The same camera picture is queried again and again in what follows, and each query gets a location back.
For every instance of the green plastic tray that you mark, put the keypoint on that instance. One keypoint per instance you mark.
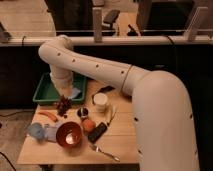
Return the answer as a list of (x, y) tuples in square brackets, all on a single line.
[(46, 93)]

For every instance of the light blue cloth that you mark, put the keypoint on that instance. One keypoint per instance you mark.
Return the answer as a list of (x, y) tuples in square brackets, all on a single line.
[(75, 93)]

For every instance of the black office chair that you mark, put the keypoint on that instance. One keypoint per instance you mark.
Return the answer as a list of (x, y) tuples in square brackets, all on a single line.
[(111, 17)]

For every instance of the white grey cloth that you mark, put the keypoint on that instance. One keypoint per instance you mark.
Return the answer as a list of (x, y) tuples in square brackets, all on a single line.
[(51, 130)]

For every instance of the orange fruit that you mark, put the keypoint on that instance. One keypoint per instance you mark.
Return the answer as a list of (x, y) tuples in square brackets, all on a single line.
[(88, 125)]

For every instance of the red bowl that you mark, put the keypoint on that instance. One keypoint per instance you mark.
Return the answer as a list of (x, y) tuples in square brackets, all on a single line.
[(69, 134)]

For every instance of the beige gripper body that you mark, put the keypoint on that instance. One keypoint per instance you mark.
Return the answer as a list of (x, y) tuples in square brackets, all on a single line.
[(64, 89)]

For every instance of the black rectangular block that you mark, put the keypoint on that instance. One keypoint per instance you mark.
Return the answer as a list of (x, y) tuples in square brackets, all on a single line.
[(97, 132)]

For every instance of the orange carrot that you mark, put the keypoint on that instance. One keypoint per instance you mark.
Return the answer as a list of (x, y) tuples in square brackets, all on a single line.
[(49, 115)]

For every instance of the small dark round container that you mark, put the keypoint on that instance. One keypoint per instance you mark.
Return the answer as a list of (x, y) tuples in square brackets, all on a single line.
[(83, 113)]

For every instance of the white cylindrical cup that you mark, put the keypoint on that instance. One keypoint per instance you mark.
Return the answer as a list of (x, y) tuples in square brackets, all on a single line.
[(100, 100)]

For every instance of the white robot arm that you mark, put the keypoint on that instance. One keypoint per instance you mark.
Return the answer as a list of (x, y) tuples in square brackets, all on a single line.
[(162, 110)]

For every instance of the dark purple grapes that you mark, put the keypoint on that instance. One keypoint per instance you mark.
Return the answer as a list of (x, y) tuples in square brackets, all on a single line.
[(63, 105)]

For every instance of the silver fork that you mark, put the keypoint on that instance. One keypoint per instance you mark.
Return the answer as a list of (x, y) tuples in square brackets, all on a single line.
[(97, 149)]

